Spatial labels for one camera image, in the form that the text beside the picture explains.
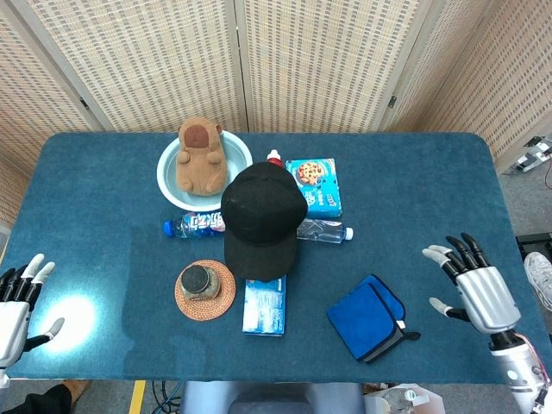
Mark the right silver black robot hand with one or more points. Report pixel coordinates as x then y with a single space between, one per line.
487 297

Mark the blue tissue pack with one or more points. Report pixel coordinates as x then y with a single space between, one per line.
263 310

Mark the black floor box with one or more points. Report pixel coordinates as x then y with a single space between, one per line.
535 242

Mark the blue chocolate chip cookie box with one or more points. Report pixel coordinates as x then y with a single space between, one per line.
321 194

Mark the dark clothed person leg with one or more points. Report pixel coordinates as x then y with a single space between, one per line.
39 403

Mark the red capped small bottle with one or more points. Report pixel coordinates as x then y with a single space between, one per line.
274 156

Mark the glass jar with black lid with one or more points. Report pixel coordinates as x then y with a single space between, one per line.
196 280

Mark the round woven rattan coaster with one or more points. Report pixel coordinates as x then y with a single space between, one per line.
207 308

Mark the white sneaker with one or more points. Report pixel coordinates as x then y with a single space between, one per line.
541 276

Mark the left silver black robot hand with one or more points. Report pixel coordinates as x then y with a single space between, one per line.
13 319

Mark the clear plastic container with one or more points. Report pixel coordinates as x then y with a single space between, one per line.
405 401

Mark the light blue plastic basin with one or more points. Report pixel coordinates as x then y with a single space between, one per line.
170 190

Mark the black screen hinge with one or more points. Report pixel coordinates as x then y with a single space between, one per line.
392 101
83 103

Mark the blue label drink bottle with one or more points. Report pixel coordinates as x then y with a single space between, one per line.
194 224

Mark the blue carpet table cover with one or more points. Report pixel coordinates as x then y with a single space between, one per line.
86 194

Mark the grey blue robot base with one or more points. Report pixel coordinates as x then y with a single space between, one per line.
267 399

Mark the woven bamboo folding screen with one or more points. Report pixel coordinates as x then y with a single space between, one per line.
151 64

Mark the brown capybara plush toy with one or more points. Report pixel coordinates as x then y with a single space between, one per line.
200 164

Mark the clear plastic water bottle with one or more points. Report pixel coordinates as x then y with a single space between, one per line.
328 230

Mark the black baseball cap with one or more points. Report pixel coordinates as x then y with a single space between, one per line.
259 215

